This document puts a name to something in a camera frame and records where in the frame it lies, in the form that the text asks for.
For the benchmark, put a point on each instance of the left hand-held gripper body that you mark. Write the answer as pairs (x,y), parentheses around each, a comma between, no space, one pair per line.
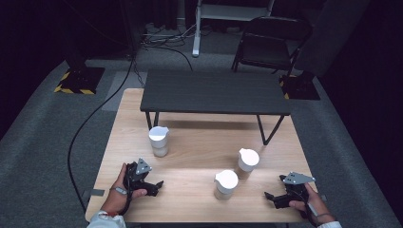
(141,167)

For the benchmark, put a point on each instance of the person's right hand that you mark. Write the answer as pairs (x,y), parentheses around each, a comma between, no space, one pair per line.
(318,205)

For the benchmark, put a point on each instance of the person's white sleeve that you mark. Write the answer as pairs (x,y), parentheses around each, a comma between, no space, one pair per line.
(331,225)
(106,221)

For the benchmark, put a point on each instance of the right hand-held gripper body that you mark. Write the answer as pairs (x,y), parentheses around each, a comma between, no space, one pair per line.
(296,179)

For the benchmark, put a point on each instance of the person's left white sleeve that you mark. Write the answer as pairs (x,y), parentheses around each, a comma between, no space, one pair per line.
(106,221)

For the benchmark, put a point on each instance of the person's left hand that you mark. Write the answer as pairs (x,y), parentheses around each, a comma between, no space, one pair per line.
(115,201)

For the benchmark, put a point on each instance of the person's right white sleeve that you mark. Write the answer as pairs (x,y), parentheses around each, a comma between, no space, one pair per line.
(331,225)

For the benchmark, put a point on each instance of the white-lidded jar of brown powder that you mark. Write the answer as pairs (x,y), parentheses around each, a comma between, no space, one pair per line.
(248,160)
(226,182)

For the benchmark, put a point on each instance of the white metal stand frame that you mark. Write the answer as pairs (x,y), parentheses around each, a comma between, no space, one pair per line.
(196,38)

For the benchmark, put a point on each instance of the black base with hazard tape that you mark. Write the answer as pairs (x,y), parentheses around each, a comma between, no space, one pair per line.
(301,87)
(82,79)

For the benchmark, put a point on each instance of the black folding chair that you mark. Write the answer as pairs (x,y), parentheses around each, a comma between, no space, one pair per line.
(266,47)

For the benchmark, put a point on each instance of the grey tape strip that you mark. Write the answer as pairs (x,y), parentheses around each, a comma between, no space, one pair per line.
(98,192)

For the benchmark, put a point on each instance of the dark grey raised shelf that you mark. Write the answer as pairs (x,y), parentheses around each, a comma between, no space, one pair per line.
(215,91)

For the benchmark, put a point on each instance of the white-lidded jar of white powder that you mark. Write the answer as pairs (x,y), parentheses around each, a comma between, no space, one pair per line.
(159,136)

